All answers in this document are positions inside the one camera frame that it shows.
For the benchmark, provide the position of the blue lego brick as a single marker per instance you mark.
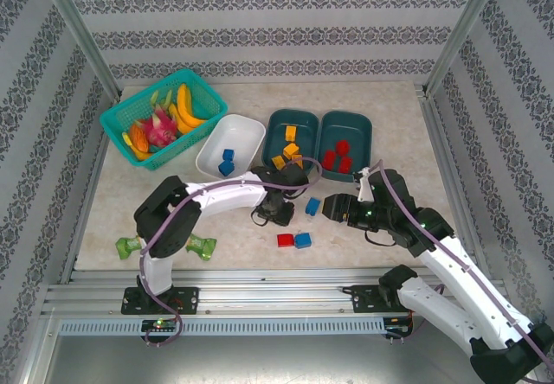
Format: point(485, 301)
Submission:
point(228, 155)
point(226, 168)
point(312, 206)
point(303, 240)

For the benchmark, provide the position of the red lego brick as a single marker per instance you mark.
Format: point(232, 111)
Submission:
point(345, 165)
point(343, 147)
point(329, 160)
point(285, 241)

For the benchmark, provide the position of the yellow lego brick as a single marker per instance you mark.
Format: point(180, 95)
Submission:
point(297, 161)
point(291, 133)
point(291, 149)
point(278, 162)

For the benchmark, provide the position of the dark teal plastic container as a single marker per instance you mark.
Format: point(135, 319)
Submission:
point(359, 129)
point(277, 120)

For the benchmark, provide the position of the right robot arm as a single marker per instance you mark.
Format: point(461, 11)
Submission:
point(437, 310)

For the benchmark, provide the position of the green snack packet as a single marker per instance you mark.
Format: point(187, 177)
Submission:
point(127, 247)
point(202, 247)

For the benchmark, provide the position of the white plastic container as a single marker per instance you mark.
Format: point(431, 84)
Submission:
point(242, 135)

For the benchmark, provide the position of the pink toy dragon fruit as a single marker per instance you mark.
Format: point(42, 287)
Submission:
point(160, 129)

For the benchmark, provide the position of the small yellow toy banana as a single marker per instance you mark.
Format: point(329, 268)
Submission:
point(140, 155)

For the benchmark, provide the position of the orange toy fruit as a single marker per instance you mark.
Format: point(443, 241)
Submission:
point(139, 138)

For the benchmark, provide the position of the teal plastic basket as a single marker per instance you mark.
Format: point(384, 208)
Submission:
point(130, 111)

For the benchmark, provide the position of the aluminium table side rail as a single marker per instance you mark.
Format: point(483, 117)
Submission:
point(95, 163)
point(450, 163)

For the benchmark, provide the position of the aluminium mounting rail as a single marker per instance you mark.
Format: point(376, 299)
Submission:
point(268, 297)

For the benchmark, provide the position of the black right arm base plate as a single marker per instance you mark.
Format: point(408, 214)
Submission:
point(363, 299)

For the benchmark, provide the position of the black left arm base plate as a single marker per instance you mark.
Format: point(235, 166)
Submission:
point(184, 301)

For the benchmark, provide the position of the aluminium frame post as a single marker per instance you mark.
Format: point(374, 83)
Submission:
point(466, 21)
point(75, 21)

